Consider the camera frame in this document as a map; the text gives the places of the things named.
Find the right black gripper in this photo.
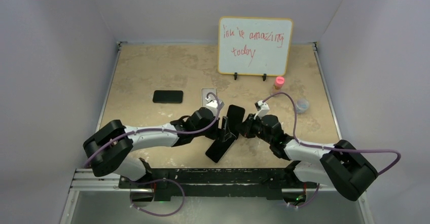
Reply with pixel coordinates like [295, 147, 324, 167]
[234, 114, 273, 144]

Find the black phone without case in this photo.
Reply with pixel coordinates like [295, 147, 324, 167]
[205, 137, 237, 163]

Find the white phone case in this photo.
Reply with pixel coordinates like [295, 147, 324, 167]
[201, 87, 217, 106]

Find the black phone case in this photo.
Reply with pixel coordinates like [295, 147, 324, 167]
[224, 104, 245, 138]

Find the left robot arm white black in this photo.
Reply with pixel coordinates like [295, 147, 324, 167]
[83, 104, 222, 188]

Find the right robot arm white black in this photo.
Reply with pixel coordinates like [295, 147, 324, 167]
[236, 114, 378, 201]

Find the clear round lid container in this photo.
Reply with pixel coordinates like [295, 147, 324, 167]
[296, 98, 310, 114]

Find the pink capped small bottle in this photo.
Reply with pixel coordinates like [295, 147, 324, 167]
[271, 76, 285, 94]

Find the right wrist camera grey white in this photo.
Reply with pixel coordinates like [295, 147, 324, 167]
[254, 100, 270, 119]

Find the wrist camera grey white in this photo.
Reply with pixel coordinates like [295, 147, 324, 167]
[202, 95, 225, 116]
[254, 100, 270, 119]

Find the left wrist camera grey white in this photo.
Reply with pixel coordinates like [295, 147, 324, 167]
[202, 95, 225, 116]

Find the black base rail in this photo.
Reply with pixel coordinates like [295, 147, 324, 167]
[119, 168, 316, 201]

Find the white board yellow frame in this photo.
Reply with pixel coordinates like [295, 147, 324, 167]
[218, 17, 294, 77]

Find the aluminium frame rail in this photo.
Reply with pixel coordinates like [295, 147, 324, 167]
[61, 169, 374, 223]

